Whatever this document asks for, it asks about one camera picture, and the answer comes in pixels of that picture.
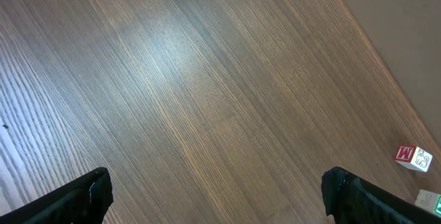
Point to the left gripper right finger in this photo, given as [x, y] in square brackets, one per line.
[353, 200]

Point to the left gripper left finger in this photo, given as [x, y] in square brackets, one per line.
[83, 200]

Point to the white block red side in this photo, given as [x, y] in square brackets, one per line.
[413, 157]

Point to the green N block top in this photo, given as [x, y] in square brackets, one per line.
[428, 201]

